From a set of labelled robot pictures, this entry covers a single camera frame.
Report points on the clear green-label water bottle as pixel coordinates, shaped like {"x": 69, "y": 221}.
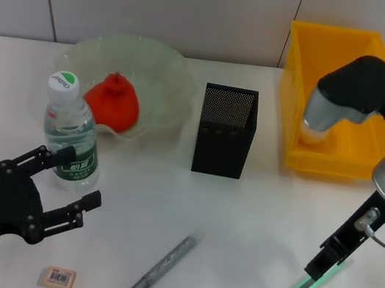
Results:
{"x": 69, "y": 122}

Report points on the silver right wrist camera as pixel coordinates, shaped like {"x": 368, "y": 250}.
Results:
{"x": 355, "y": 87}

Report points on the yellow plastic storage bin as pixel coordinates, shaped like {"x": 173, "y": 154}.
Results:
{"x": 304, "y": 59}

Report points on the white paper ball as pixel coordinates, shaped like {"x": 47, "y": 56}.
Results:
{"x": 311, "y": 137}

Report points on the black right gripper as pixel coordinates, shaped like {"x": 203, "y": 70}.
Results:
{"x": 365, "y": 219}

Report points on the black mesh pen holder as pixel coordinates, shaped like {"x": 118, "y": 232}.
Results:
{"x": 221, "y": 149}

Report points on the grey marker pen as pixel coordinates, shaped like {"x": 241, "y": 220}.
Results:
{"x": 163, "y": 267}

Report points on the beige eraser with barcode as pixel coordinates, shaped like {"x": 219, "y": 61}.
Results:
{"x": 58, "y": 279}

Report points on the wavy clear glass fruit plate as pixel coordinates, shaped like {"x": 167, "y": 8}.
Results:
{"x": 160, "y": 71}

